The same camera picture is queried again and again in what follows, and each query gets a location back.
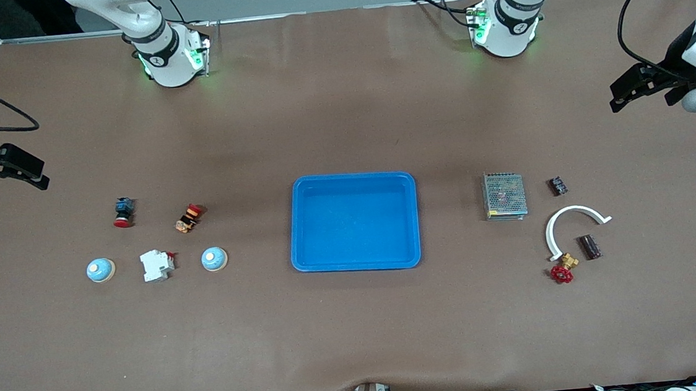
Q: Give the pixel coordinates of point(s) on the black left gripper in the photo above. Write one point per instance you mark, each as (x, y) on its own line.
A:
(677, 62)

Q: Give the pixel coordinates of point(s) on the light blue call bell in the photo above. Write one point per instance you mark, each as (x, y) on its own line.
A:
(100, 271)
(214, 260)

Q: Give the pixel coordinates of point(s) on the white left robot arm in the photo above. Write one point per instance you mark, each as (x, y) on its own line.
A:
(512, 33)

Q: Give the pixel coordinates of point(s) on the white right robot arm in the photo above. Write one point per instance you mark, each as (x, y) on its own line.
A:
(166, 60)

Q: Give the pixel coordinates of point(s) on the red button blue body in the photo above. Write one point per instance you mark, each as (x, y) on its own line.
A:
(122, 210)

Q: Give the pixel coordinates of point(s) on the white circuit breaker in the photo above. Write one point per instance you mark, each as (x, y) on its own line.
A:
(156, 265)

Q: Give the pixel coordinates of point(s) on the metal mesh power supply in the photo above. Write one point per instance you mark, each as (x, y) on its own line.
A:
(505, 195)

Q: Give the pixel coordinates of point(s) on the blue plastic tray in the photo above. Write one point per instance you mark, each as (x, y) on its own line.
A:
(356, 220)

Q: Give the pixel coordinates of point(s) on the brown table cover mat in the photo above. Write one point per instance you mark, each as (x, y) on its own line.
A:
(359, 331)

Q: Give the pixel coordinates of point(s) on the red orange button switch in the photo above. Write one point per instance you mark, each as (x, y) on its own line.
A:
(188, 219)

